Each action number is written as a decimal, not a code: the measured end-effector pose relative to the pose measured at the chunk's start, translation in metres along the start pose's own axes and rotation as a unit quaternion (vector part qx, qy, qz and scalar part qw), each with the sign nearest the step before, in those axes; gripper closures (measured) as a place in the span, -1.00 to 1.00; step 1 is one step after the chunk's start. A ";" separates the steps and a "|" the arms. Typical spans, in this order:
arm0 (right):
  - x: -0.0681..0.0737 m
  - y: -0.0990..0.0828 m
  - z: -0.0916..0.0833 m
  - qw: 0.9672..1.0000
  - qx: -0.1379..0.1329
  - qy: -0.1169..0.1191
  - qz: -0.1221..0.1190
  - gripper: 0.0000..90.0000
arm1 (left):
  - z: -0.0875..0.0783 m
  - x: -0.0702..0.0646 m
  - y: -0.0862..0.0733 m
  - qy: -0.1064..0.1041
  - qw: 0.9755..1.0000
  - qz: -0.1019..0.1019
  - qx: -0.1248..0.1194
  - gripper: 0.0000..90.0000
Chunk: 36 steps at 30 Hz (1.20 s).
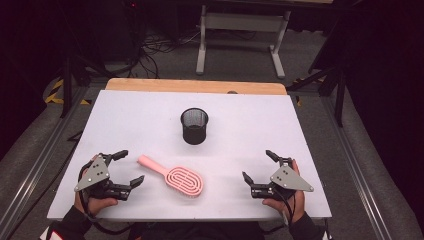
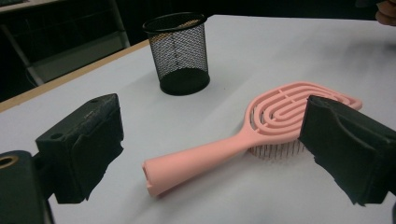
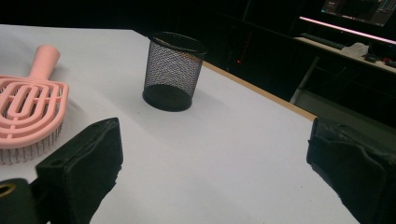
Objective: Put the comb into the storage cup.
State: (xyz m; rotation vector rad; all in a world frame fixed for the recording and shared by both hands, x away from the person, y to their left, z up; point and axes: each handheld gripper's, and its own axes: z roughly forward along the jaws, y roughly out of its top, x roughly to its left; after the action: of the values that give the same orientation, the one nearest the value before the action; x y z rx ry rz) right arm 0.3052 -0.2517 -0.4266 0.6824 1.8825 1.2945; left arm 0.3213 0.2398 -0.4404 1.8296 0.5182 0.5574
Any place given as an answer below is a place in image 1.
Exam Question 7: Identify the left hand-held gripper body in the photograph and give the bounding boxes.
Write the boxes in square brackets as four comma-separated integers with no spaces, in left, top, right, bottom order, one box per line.
[73,153,132,201]

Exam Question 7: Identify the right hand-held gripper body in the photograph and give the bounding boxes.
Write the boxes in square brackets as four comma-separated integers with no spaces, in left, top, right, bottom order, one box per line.
[250,156,315,201]

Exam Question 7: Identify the pink hairbrush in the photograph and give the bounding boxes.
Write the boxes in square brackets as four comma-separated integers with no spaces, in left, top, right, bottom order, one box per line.
[137,154,205,198]

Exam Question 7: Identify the black mesh pen holder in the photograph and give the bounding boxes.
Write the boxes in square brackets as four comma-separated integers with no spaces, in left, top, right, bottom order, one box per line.
[180,107,210,146]

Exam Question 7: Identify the person's right hand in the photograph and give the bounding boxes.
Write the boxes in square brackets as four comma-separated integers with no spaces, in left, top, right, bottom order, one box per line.
[262,158,306,224]

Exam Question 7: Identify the person's left hand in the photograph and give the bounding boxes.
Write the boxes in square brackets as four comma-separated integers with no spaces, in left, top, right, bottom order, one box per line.
[73,153,119,218]

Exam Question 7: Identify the white board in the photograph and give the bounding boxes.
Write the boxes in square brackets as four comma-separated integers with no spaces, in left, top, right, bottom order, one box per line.
[47,89,333,222]

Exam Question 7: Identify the person's dark clothed torso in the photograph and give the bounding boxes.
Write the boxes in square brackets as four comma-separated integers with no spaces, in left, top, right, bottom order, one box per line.
[128,221,267,240]

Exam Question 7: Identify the black metal stand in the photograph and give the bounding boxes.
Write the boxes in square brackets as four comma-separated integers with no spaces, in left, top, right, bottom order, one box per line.
[59,54,113,119]
[286,63,348,128]

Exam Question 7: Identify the yellow black hazard tape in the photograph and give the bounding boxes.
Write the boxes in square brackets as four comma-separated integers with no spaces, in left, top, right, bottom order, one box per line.
[44,78,92,106]

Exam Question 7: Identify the wooden table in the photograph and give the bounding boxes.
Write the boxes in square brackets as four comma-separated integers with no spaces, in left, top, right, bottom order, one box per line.
[105,77,288,96]

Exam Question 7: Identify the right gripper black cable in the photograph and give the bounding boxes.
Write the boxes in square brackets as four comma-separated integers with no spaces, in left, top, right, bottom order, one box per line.
[273,189,297,228]

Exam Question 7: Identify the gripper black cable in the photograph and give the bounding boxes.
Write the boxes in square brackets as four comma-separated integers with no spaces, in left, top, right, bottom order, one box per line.
[273,189,297,228]
[77,163,136,236]

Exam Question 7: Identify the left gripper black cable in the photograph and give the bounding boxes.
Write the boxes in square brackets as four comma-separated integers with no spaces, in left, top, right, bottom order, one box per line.
[77,163,136,236]

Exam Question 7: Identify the aluminium rail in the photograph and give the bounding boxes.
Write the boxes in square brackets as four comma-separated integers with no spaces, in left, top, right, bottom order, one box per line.
[320,95,394,240]
[0,85,90,236]

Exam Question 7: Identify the bundle of floor cables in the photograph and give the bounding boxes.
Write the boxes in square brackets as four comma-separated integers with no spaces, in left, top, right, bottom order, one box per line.
[126,28,204,80]

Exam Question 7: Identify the grey metal desk frame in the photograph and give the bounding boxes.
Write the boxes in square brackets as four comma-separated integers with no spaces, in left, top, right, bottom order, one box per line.
[195,0,292,80]

